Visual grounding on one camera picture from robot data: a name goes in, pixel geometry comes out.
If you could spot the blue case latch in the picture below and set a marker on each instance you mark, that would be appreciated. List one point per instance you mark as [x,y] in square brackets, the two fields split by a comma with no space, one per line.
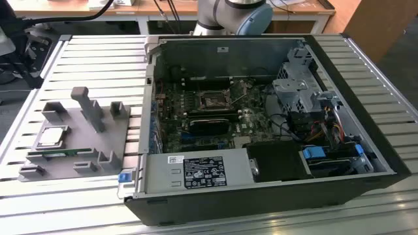
[125,177]

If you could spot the grey power supply unit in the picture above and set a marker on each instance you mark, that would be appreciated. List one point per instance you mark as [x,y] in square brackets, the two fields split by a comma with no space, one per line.
[157,171]

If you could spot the black graphics card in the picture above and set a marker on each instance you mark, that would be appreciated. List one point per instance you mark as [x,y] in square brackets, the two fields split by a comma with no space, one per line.
[209,126]

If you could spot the grey plastic parts rack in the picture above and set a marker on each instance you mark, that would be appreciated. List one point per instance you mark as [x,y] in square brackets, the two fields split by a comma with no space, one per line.
[85,137]

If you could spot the green motherboard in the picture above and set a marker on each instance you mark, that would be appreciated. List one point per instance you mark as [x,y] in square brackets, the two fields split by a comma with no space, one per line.
[258,122]

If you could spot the black disk drive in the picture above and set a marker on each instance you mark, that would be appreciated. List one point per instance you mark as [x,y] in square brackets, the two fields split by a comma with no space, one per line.
[330,167]

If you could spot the silver metal drive cage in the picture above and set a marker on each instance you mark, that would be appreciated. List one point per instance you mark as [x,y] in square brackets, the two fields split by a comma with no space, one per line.
[294,93]

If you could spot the black RAM slots row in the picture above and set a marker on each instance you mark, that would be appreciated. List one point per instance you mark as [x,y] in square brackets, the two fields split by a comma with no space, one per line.
[213,114]
[206,84]

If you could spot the green RAM stick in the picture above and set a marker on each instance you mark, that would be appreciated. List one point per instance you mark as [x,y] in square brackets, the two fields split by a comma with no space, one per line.
[75,151]

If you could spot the white box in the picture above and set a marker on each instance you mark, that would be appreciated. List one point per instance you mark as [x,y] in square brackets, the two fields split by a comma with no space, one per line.
[98,6]

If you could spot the silver CPU green board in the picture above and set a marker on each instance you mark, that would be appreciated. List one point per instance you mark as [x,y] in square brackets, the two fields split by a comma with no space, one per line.
[51,137]

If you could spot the wooden cabinet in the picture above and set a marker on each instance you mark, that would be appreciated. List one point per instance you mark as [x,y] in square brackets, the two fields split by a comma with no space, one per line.
[382,24]

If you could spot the small blue clip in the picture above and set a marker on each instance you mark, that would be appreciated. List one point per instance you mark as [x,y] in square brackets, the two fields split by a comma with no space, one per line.
[358,150]

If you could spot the CPU socket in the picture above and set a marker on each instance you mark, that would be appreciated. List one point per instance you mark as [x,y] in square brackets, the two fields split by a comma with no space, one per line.
[214,100]

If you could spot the silver chipset heatsink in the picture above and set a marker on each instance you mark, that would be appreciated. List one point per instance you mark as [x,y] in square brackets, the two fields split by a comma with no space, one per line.
[242,142]

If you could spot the blue disk carrier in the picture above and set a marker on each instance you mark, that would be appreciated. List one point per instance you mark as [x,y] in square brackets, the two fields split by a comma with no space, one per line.
[313,153]

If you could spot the black open PC case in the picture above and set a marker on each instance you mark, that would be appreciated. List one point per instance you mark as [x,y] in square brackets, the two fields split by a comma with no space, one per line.
[229,208]

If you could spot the wooden desk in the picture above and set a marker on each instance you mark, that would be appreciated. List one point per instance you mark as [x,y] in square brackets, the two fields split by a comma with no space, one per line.
[66,13]

